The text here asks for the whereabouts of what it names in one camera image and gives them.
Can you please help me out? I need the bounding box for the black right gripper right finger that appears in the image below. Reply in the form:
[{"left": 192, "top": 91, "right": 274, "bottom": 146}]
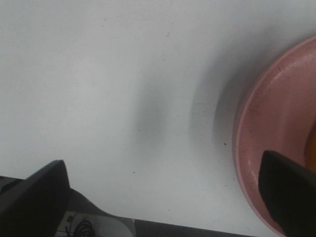
[{"left": 258, "top": 151, "right": 316, "bottom": 237}]

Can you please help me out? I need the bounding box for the pink round plate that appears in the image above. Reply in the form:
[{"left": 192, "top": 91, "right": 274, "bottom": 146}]
[{"left": 233, "top": 37, "right": 316, "bottom": 236}]

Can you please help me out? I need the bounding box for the burger with lettuce and tomato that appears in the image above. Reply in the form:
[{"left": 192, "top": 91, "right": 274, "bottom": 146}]
[{"left": 304, "top": 123, "right": 316, "bottom": 172}]

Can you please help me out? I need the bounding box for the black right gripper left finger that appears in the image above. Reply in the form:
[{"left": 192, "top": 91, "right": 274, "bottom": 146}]
[{"left": 0, "top": 160, "right": 71, "bottom": 237}]

